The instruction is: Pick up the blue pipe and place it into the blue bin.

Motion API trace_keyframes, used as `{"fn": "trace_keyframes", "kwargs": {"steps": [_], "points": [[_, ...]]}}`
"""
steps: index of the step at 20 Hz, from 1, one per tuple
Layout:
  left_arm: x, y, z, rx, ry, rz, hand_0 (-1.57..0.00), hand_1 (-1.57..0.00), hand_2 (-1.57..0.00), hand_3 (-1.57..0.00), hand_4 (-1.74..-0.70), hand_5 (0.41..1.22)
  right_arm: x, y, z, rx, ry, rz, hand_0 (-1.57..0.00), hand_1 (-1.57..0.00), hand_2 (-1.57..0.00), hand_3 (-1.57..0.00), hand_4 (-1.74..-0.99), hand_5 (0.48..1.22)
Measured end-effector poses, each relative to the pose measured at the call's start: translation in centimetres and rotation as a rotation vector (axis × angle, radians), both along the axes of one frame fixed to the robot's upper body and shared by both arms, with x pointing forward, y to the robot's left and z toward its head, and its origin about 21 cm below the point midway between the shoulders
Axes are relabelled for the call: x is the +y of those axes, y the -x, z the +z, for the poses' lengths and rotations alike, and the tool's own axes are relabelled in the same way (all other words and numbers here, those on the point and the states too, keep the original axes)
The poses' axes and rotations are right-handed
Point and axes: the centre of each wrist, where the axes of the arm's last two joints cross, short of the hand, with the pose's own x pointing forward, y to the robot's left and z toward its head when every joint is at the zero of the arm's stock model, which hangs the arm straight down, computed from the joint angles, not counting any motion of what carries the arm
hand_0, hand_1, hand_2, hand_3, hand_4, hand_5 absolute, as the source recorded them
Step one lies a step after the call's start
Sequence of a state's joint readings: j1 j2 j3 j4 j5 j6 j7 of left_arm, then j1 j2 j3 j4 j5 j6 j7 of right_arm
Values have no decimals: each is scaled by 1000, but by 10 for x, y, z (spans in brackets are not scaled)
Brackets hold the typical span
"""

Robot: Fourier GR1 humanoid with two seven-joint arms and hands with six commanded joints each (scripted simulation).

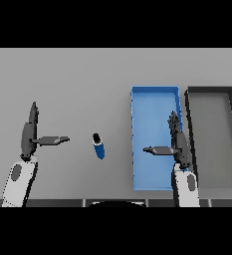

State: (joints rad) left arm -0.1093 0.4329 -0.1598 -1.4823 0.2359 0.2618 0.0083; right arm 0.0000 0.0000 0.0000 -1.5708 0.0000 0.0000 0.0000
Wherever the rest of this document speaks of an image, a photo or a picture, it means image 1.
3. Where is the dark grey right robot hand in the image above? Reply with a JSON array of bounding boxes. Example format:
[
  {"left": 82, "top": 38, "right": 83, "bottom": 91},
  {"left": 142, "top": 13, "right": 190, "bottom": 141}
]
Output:
[{"left": 141, "top": 111, "right": 192, "bottom": 168}]

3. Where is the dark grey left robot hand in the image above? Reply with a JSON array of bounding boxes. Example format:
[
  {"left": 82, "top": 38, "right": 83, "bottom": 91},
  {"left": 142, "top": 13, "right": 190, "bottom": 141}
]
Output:
[{"left": 20, "top": 101, "right": 71, "bottom": 163}]

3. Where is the blue bin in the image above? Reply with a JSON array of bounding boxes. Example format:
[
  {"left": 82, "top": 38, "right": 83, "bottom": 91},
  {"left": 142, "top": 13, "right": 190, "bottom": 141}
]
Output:
[{"left": 130, "top": 86, "right": 188, "bottom": 192}]

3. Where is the dark grey bin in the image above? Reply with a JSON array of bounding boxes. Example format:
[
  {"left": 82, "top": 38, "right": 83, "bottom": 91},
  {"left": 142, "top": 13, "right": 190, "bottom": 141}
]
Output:
[{"left": 184, "top": 86, "right": 232, "bottom": 191}]

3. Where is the blue pipe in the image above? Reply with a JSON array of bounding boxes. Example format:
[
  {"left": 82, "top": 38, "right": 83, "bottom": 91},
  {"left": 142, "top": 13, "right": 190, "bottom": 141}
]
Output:
[{"left": 92, "top": 132, "right": 106, "bottom": 160}]

